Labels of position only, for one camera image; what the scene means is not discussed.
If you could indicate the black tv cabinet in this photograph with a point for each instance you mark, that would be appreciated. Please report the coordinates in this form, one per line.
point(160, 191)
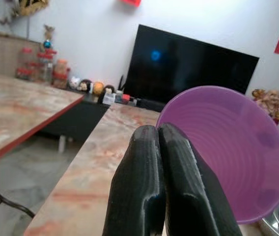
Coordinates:
point(80, 120)

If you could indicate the orange round fruit ornament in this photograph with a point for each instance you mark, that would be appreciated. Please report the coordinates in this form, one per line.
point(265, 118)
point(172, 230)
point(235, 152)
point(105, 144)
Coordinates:
point(98, 88)

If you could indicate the beige woven sideboard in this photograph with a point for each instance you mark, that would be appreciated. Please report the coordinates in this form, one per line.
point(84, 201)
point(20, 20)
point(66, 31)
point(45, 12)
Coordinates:
point(4, 56)

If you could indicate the marble pattern table red edge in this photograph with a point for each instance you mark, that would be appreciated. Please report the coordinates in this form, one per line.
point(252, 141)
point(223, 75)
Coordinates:
point(19, 105)

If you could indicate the snack jar red lid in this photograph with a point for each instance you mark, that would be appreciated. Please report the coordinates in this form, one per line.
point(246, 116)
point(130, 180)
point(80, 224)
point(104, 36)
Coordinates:
point(61, 73)

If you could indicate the red paper wall decoration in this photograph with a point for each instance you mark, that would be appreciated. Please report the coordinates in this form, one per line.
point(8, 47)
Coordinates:
point(131, 2)

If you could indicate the black flat screen television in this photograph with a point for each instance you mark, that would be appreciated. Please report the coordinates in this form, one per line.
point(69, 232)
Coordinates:
point(188, 66)

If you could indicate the black hair doll figurine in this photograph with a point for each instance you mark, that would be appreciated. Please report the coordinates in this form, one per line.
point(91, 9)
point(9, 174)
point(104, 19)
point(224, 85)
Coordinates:
point(107, 93)

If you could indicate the purple plastic cup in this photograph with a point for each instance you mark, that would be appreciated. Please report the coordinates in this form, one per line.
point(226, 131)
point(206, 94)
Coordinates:
point(232, 147)

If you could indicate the clear jar red lid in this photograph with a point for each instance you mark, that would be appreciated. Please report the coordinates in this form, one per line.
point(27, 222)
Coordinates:
point(25, 64)
point(45, 66)

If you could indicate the small red black box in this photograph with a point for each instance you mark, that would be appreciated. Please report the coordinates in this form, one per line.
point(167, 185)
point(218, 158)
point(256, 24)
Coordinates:
point(124, 98)

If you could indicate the blue bauble figurine ornament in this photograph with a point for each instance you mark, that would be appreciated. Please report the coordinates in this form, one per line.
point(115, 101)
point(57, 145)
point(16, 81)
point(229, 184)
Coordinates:
point(48, 39)

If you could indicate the white cat figurine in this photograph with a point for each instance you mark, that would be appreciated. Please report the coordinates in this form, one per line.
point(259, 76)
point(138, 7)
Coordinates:
point(74, 82)

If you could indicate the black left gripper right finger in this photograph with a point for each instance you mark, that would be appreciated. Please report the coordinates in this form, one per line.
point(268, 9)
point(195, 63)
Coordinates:
point(191, 186)

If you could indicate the golden flower ornament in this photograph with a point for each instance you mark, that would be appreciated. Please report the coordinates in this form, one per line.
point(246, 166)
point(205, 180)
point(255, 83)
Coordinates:
point(269, 102)

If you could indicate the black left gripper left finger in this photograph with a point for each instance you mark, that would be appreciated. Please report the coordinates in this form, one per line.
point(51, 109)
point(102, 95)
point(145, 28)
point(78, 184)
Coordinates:
point(139, 182)

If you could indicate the gold wall decoration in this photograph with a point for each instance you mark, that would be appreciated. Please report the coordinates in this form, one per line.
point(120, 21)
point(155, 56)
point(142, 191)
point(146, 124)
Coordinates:
point(31, 6)

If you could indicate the black soundbar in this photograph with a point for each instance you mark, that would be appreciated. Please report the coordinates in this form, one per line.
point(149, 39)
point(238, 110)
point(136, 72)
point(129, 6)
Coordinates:
point(151, 104)

